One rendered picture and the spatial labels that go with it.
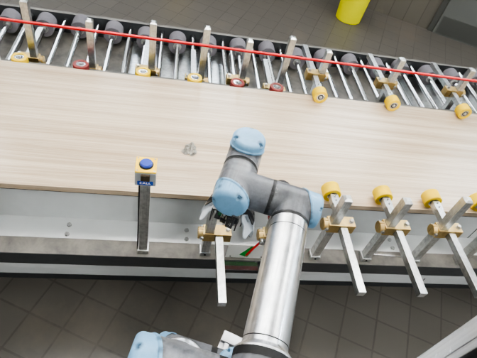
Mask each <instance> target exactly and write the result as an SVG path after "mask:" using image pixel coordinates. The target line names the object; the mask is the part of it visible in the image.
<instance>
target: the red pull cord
mask: <svg viewBox="0 0 477 358"><path fill-rule="evenodd" d="M0 21H9V22H15V23H25V24H31V25H37V26H47V27H53V28H64V29H70V30H75V31H86V32H91V33H102V34H107V35H113V36H123V37H129V38H140V39H146V40H156V41H162V42H168V43H178V44H184V45H194V46H200V47H206V48H216V49H222V50H232V51H239V52H244V53H255V54H260V55H271V56H276V57H282V58H292V59H298V60H309V61H315V62H321V63H331V64H337V65H347V66H353V67H363V68H369V69H375V70H385V71H391V72H401V73H407V74H413V75H424V76H429V77H440V78H446V79H451V80H462V81H467V82H477V80H472V79H466V78H460V77H450V76H444V75H434V74H429V73H423V72H413V71H406V70H396V69H390V68H385V67H375V66H369V65H359V64H353V63H343V62H337V61H331V60H321V59H315V58H305V57H299V56H294V55H283V54H277V53H267V52H261V51H255V50H245V49H240V48H229V47H224V46H217V45H207V44H201V43H191V42H186V41H180V40H170V39H164V38H154V37H148V36H137V35H132V34H126V33H116V32H110V31H100V30H94V29H88V28H78V27H72V26H62V25H56V24H51V23H40V22H35V21H24V20H18V19H12V18H2V17H0Z"/></svg>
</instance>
